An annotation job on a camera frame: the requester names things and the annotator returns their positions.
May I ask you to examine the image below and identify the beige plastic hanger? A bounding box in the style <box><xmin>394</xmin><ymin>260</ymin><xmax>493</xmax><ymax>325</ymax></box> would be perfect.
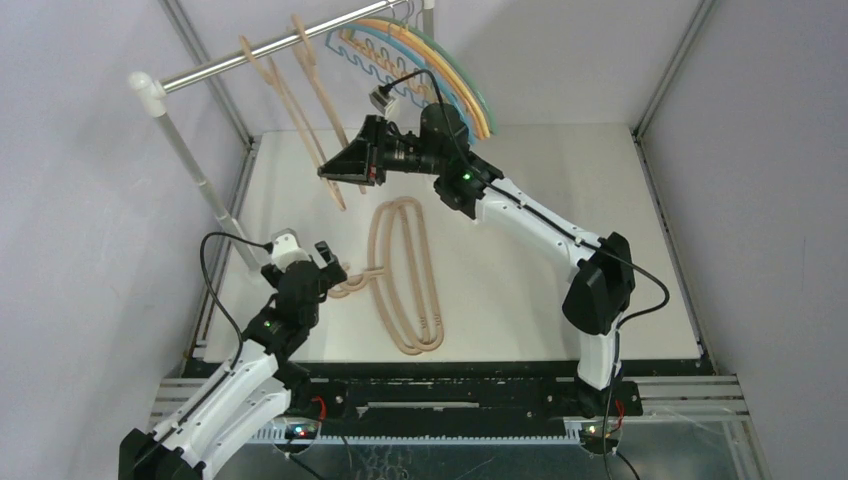
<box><xmin>290</xmin><ymin>14</ymin><xmax>368</xmax><ymax>197</ymax></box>
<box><xmin>325</xmin><ymin>199</ymin><xmax>432</xmax><ymax>358</ymax></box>
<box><xmin>343</xmin><ymin>196</ymin><xmax>445</xmax><ymax>352</ymax></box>
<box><xmin>238</xmin><ymin>36</ymin><xmax>348</xmax><ymax>213</ymax></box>

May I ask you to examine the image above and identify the blue wire hanger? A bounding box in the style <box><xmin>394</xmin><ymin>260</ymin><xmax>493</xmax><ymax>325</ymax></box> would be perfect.
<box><xmin>324</xmin><ymin>26</ymin><xmax>478</xmax><ymax>147</ymax></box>

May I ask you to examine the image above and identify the beige plastic hanger top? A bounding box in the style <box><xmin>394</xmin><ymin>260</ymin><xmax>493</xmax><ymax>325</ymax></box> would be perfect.
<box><xmin>290</xmin><ymin>14</ymin><xmax>368</xmax><ymax>197</ymax></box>

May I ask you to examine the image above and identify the yellow wire hanger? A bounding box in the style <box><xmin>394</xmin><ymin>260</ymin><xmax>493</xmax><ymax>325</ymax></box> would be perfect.
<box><xmin>349</xmin><ymin>17</ymin><xmax>497</xmax><ymax>139</ymax></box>

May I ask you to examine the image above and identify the green wire hanger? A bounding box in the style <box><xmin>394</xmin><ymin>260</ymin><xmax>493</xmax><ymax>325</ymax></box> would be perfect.
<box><xmin>358</xmin><ymin>1</ymin><xmax>498</xmax><ymax>139</ymax></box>

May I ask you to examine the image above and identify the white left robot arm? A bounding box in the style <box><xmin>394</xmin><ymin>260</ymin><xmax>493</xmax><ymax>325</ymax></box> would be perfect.
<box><xmin>118</xmin><ymin>232</ymin><xmax>347</xmax><ymax>479</ymax></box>

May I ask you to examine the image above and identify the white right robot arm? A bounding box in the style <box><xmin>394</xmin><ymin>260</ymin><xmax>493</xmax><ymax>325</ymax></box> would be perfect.
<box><xmin>317</xmin><ymin>104</ymin><xmax>635</xmax><ymax>416</ymax></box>

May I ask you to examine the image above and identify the metal clothes rack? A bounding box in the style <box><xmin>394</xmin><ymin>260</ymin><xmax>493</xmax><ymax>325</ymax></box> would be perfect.
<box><xmin>127</xmin><ymin>0</ymin><xmax>446</xmax><ymax>286</ymax></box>

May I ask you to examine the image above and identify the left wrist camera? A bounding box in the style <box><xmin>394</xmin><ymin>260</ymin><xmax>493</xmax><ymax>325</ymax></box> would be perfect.
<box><xmin>270</xmin><ymin>229</ymin><xmax>311</xmax><ymax>270</ymax></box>

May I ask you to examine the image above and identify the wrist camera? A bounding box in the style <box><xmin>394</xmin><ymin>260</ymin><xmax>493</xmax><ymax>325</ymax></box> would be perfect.
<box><xmin>270</xmin><ymin>229</ymin><xmax>311</xmax><ymax>270</ymax></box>
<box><xmin>369</xmin><ymin>86</ymin><xmax>399</xmax><ymax>120</ymax></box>

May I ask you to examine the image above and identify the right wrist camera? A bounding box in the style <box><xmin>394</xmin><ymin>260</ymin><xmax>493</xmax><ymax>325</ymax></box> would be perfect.
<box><xmin>369</xmin><ymin>86</ymin><xmax>399</xmax><ymax>120</ymax></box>

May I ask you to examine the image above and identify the black left camera cable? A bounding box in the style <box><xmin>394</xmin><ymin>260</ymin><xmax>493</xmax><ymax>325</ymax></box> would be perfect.
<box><xmin>109</xmin><ymin>231</ymin><xmax>276</xmax><ymax>480</ymax></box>

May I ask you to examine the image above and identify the black camera cable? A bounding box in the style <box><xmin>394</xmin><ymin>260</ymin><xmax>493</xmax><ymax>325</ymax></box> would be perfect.
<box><xmin>109</xmin><ymin>231</ymin><xmax>276</xmax><ymax>480</ymax></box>
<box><xmin>380</xmin><ymin>68</ymin><xmax>672</xmax><ymax>480</ymax></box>

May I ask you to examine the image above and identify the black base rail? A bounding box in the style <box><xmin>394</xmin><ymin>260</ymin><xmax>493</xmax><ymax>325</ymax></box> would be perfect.
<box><xmin>301</xmin><ymin>359</ymin><xmax>715</xmax><ymax>440</ymax></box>

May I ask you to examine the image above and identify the black right camera cable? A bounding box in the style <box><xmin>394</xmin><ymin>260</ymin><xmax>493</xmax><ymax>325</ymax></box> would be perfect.
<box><xmin>380</xmin><ymin>68</ymin><xmax>672</xmax><ymax>480</ymax></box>

